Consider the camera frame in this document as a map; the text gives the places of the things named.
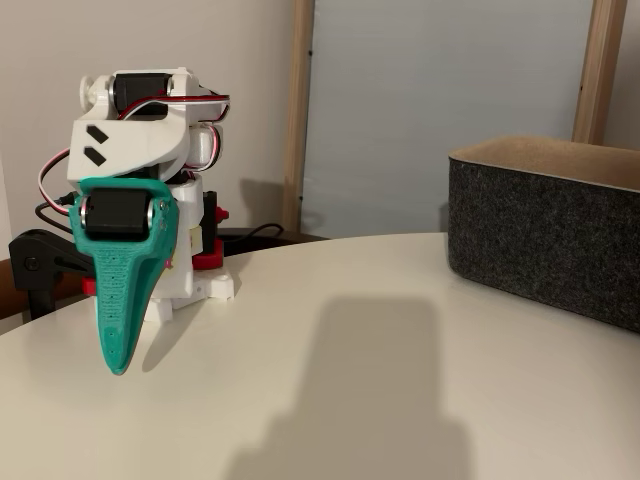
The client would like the red white black servo wire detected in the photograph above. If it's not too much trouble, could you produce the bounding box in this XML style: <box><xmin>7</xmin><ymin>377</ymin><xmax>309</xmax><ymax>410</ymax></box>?
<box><xmin>118</xmin><ymin>91</ymin><xmax>232</xmax><ymax>171</ymax></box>
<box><xmin>37</xmin><ymin>147</ymin><xmax>77</xmax><ymax>202</ymax></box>

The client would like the translucent white panel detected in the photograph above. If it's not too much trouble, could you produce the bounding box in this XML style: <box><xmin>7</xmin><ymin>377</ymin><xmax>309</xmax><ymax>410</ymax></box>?
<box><xmin>301</xmin><ymin>0</ymin><xmax>597</xmax><ymax>242</ymax></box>

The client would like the black clamp with red pad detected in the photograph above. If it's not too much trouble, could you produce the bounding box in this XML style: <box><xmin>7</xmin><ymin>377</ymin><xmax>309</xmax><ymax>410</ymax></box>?
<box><xmin>7</xmin><ymin>227</ymin><xmax>99</xmax><ymax>322</ymax></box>
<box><xmin>191</xmin><ymin>188</ymin><xmax>230</xmax><ymax>272</ymax></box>

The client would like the light wooden post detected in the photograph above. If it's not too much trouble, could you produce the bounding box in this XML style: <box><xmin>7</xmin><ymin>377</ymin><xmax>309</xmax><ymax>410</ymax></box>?
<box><xmin>280</xmin><ymin>0</ymin><xmax>317</xmax><ymax>235</ymax></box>
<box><xmin>571</xmin><ymin>0</ymin><xmax>629</xmax><ymax>147</ymax></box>

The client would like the grey felt box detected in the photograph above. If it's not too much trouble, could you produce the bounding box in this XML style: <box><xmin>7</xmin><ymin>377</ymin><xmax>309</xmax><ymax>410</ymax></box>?
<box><xmin>447</xmin><ymin>134</ymin><xmax>640</xmax><ymax>334</ymax></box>

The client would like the black power cable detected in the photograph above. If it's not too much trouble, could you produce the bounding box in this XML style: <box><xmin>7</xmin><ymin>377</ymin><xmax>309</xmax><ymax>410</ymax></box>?
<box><xmin>218</xmin><ymin>222</ymin><xmax>285</xmax><ymax>243</ymax></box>

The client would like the black usb cable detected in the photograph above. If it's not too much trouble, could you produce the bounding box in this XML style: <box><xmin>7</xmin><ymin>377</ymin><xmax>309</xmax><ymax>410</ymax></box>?
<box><xmin>33</xmin><ymin>193</ymin><xmax>77</xmax><ymax>234</ymax></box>

